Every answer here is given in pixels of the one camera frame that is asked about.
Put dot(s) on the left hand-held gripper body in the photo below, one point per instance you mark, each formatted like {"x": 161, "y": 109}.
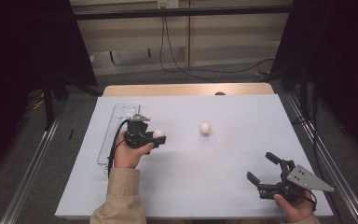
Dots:
{"x": 136, "y": 133}

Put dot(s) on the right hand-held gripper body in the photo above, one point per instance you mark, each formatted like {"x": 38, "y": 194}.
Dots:
{"x": 295, "y": 183}

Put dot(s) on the marked white table tennis ball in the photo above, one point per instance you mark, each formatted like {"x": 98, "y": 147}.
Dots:
{"x": 159, "y": 133}

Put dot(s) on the clear plastic storage bin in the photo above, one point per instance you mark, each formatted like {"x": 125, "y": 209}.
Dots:
{"x": 118, "y": 115}

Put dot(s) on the plain white table tennis ball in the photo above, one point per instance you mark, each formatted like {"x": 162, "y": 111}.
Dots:
{"x": 205, "y": 128}

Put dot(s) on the person's left hand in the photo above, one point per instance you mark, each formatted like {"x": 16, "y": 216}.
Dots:
{"x": 129, "y": 155}

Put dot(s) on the person's right hand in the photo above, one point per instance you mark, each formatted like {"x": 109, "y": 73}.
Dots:
{"x": 296, "y": 208}

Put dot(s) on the white table sheet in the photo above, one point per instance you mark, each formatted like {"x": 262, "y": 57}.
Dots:
{"x": 199, "y": 174}

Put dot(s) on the wooden table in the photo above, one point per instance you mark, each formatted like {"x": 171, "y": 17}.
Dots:
{"x": 180, "y": 89}

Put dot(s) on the small black pen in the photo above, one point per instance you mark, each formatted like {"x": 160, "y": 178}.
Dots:
{"x": 71, "y": 134}

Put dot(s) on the black metal stand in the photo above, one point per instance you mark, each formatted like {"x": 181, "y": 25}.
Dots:
{"x": 49, "y": 105}

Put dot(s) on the black curtain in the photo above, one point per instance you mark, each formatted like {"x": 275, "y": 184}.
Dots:
{"x": 28, "y": 56}
{"x": 335, "y": 62}

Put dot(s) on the black horizontal bar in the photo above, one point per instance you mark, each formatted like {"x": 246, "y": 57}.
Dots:
{"x": 183, "y": 12}

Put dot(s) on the metal floor rail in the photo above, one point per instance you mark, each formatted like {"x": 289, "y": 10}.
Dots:
{"x": 31, "y": 168}
{"x": 323, "y": 149}

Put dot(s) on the white wall socket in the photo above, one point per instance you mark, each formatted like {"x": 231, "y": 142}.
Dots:
{"x": 167, "y": 3}

